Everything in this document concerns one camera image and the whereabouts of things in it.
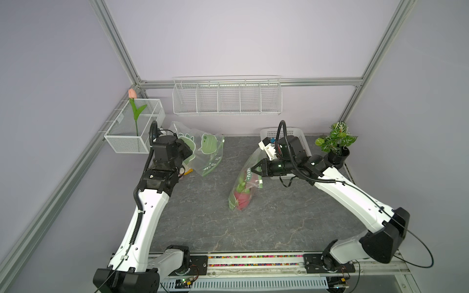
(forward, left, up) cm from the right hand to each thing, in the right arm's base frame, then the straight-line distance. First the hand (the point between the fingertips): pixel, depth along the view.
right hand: (251, 169), depth 71 cm
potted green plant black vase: (+15, -40, -3) cm, 43 cm away
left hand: (+8, +26, +6) cm, 28 cm away
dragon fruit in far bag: (-5, +3, -14) cm, 15 cm away
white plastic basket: (+40, -15, -20) cm, 47 cm away
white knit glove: (+16, +32, -25) cm, 44 cm away
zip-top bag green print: (+14, +20, -3) cm, 24 cm away
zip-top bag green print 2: (-2, +2, -6) cm, 7 cm away
